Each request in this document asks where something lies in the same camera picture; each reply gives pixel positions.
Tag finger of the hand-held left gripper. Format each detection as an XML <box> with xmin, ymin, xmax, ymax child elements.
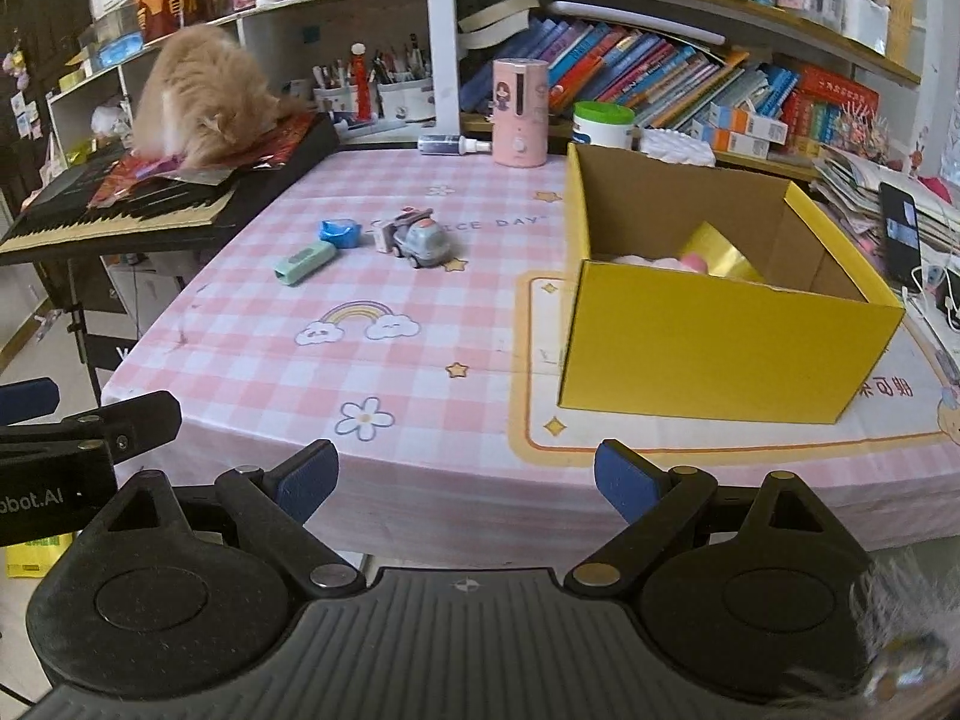
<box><xmin>0</xmin><ymin>379</ymin><xmax>61</xmax><ymax>425</ymax></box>
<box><xmin>0</xmin><ymin>390</ymin><xmax>183</xmax><ymax>466</ymax></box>

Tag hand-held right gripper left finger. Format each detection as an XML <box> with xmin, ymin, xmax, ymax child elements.
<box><xmin>67</xmin><ymin>439</ymin><xmax>368</xmax><ymax>601</ymax></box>

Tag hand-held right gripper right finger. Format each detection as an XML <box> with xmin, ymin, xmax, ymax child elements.
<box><xmin>562</xmin><ymin>441</ymin><xmax>875</xmax><ymax>601</ymax></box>

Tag yellow cardboard box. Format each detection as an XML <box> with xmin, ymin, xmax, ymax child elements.
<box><xmin>556</xmin><ymin>142</ymin><xmax>907</xmax><ymax>425</ymax></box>

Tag pink plush toy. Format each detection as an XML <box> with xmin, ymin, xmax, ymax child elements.
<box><xmin>615</xmin><ymin>251</ymin><xmax>710</xmax><ymax>275</ymax></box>

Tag grey toy car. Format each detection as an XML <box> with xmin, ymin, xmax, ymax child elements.
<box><xmin>373</xmin><ymin>208</ymin><xmax>453</xmax><ymax>269</ymax></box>

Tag yellow plastic bag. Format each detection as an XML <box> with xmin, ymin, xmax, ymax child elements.
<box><xmin>6</xmin><ymin>532</ymin><xmax>76</xmax><ymax>578</ymax></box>

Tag black keyboard stand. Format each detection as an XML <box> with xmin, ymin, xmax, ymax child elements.
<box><xmin>64</xmin><ymin>259</ymin><xmax>188</xmax><ymax>398</ymax></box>

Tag pink checkered tablecloth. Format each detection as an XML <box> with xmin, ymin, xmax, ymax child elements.
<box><xmin>101</xmin><ymin>148</ymin><xmax>960</xmax><ymax>552</ymax></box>

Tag black electronic keyboard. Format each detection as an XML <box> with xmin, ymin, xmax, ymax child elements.
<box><xmin>0</xmin><ymin>114</ymin><xmax>340</xmax><ymax>265</ymax></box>

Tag green eraser block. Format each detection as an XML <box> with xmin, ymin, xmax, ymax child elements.
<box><xmin>271</xmin><ymin>241</ymin><xmax>336</xmax><ymax>286</ymax></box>

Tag pile of red packets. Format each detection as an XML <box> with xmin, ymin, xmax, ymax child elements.
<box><xmin>90</xmin><ymin>116</ymin><xmax>312</xmax><ymax>207</ymax></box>

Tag orange and white cat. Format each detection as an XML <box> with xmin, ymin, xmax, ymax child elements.
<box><xmin>133</xmin><ymin>24</ymin><xmax>316</xmax><ymax>166</ymax></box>

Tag white cotton pad pack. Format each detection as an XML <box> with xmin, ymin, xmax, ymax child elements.
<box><xmin>636</xmin><ymin>127</ymin><xmax>717</xmax><ymax>168</ymax></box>

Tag white tub with green lid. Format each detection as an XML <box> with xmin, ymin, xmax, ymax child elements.
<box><xmin>572</xmin><ymin>101</ymin><xmax>637</xmax><ymax>151</ymax></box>

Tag orange and white boxes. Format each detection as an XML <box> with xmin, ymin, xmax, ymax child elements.
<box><xmin>690</xmin><ymin>101</ymin><xmax>788</xmax><ymax>158</ymax></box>

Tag small white pen holder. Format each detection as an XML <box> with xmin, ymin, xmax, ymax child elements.
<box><xmin>313</xmin><ymin>64</ymin><xmax>361</xmax><ymax>121</ymax></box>

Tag black smartphone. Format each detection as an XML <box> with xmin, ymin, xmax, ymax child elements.
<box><xmin>879</xmin><ymin>181</ymin><xmax>922</xmax><ymax>271</ymax></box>

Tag stack of papers and booklets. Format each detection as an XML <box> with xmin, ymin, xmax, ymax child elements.
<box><xmin>810</xmin><ymin>146</ymin><xmax>960</xmax><ymax>248</ymax></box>

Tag pink humidifier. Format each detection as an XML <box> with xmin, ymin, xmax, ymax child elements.
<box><xmin>491</xmin><ymin>58</ymin><xmax>551</xmax><ymax>168</ymax></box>

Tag large white pen holder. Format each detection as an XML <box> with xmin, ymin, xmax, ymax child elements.
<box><xmin>375</xmin><ymin>37</ymin><xmax>436</xmax><ymax>122</ymax></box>

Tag red tassel ornament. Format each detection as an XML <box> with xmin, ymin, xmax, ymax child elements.
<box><xmin>351</xmin><ymin>45</ymin><xmax>376</xmax><ymax>121</ymax></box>

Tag row of colourful books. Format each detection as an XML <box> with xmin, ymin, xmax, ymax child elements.
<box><xmin>459</xmin><ymin>15</ymin><xmax>800</xmax><ymax>136</ymax></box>

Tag red boxed book set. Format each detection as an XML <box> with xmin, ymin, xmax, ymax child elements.
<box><xmin>787</xmin><ymin>64</ymin><xmax>880</xmax><ymax>155</ymax></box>

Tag white shelf unit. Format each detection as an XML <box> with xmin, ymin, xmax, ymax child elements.
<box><xmin>46</xmin><ymin>0</ymin><xmax>432</xmax><ymax>136</ymax></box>

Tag stack of beige books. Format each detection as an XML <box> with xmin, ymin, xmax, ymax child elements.
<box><xmin>457</xmin><ymin>0</ymin><xmax>539</xmax><ymax>50</ymax></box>

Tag white stationery organisers with pens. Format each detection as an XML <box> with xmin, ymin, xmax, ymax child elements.
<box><xmin>780</xmin><ymin>0</ymin><xmax>893</xmax><ymax>53</ymax></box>

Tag white charging cable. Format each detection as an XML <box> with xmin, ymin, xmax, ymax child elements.
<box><xmin>904</xmin><ymin>262</ymin><xmax>960</xmax><ymax>331</ymax></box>

